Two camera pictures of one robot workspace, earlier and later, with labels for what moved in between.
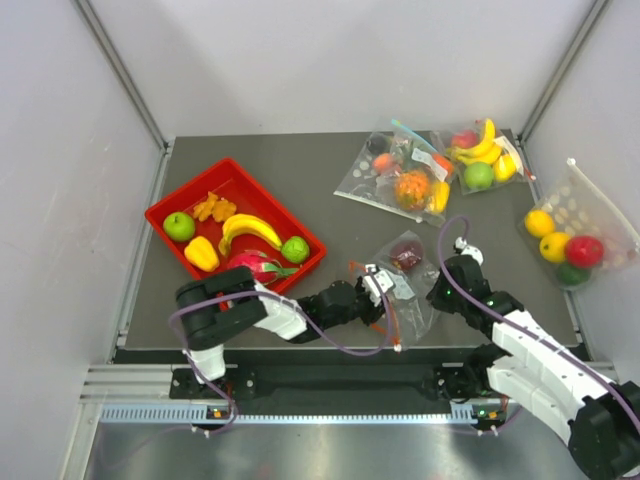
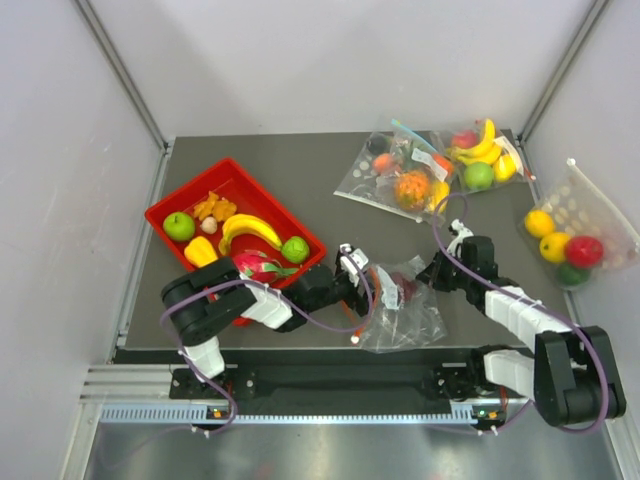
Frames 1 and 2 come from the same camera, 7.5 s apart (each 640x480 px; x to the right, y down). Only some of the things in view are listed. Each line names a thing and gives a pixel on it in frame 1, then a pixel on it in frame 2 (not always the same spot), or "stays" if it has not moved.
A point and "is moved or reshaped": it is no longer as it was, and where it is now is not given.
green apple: x=179 y=226 stays
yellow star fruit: x=201 y=253 stays
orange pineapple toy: x=412 y=189 stays
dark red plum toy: x=406 y=254 to x=408 y=287
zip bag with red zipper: x=404 y=321 is moved or reshaped
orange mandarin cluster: x=220 y=210 stays
